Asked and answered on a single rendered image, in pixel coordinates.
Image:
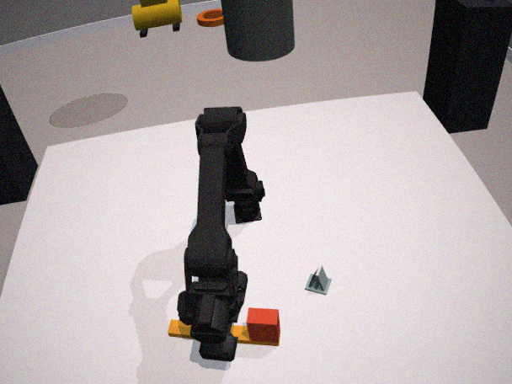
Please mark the orange bar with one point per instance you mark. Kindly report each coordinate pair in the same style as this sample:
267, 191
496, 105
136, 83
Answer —
263, 327

